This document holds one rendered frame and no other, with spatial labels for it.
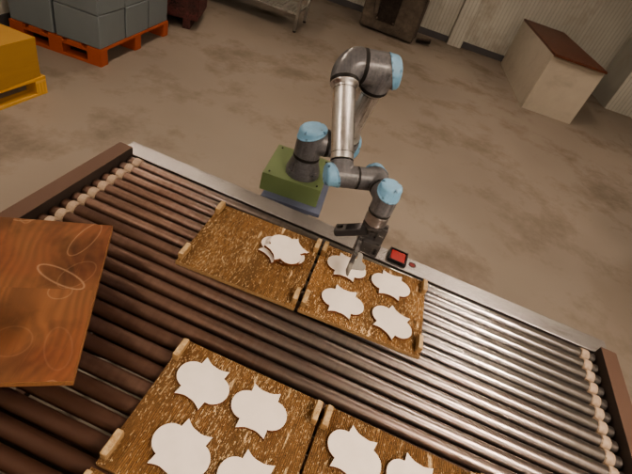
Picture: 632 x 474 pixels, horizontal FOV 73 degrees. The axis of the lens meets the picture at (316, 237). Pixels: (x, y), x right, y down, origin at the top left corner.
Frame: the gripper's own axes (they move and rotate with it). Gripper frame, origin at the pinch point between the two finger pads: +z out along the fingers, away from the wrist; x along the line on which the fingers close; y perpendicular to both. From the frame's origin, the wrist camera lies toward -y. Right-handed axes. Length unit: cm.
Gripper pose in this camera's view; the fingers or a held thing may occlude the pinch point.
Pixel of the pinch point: (349, 261)
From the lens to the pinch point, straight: 152.6
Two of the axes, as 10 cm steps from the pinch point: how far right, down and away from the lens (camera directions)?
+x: 2.5, -5.8, 7.7
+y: 9.3, 3.7, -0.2
